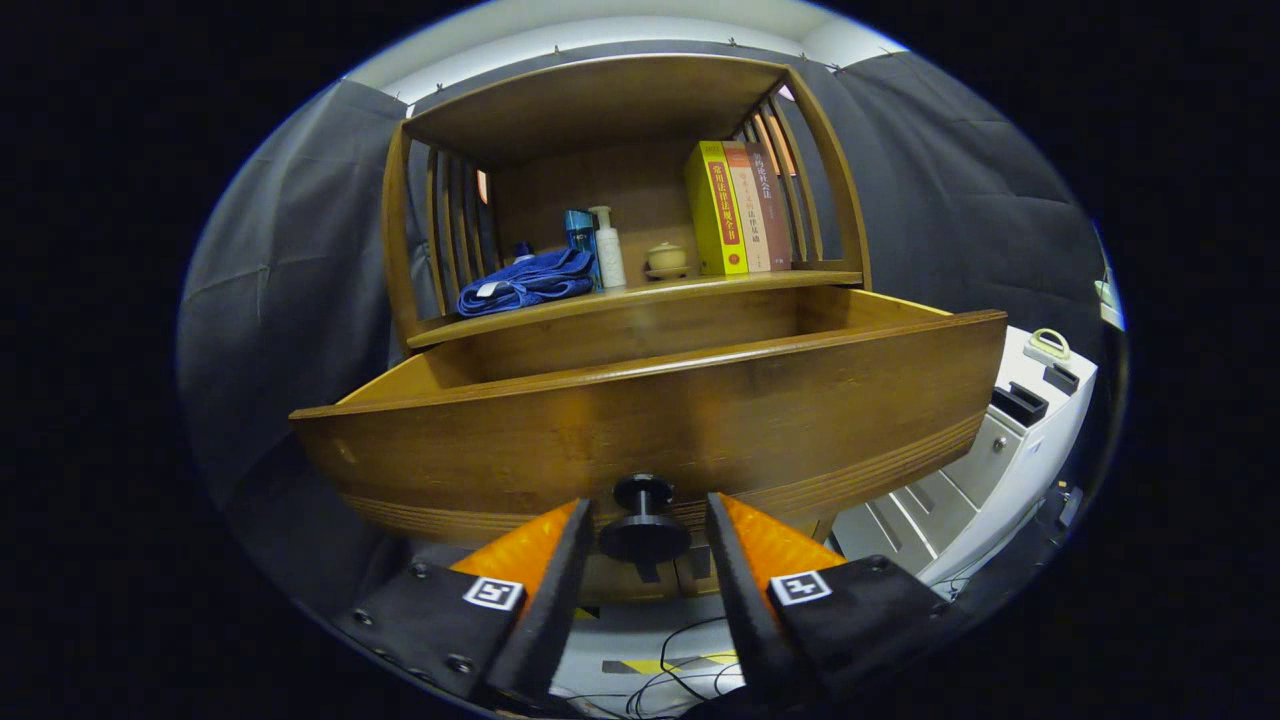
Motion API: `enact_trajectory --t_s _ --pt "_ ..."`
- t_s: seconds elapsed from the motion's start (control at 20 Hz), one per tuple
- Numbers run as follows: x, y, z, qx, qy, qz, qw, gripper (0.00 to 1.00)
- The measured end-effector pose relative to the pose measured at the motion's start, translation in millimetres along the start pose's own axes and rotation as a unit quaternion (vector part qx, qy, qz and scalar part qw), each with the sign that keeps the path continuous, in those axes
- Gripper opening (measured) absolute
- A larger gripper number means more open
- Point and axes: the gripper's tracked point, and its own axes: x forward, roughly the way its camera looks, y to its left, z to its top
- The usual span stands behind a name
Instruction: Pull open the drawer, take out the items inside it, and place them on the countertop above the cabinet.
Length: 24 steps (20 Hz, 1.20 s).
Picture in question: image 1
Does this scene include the white pump bottle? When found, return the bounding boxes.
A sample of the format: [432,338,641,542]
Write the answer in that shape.
[589,205,628,289]

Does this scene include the black floor cables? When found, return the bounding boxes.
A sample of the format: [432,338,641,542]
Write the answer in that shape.
[628,617,746,719]

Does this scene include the yellow and black floor tape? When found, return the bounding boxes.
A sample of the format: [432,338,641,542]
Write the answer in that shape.
[600,652,741,676]

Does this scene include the yellow book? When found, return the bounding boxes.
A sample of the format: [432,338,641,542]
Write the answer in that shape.
[685,141,749,277]

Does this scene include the black bracket block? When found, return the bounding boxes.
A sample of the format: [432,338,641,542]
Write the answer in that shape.
[990,382,1049,426]

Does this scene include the wooden countertop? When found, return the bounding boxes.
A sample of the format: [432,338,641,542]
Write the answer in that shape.
[407,268,863,349]

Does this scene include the brown book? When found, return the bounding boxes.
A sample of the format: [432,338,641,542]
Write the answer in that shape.
[745,141,793,272]

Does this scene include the white drawer unit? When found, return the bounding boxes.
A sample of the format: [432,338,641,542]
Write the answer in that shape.
[830,325,1099,591]

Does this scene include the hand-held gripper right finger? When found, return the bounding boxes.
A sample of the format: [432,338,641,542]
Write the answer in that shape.
[705,492,956,716]

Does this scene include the blue folded towel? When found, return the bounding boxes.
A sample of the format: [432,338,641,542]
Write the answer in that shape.
[457,248,598,317]

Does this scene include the wooden cabinet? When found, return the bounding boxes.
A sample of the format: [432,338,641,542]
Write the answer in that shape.
[383,55,873,601]

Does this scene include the beige book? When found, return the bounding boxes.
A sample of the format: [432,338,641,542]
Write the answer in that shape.
[722,141,773,273]

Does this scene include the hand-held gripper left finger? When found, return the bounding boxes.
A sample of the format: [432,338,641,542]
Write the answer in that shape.
[335,498,596,706]

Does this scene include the wooden drawer with black knob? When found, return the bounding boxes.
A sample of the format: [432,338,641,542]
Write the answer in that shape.
[290,285,1009,586]

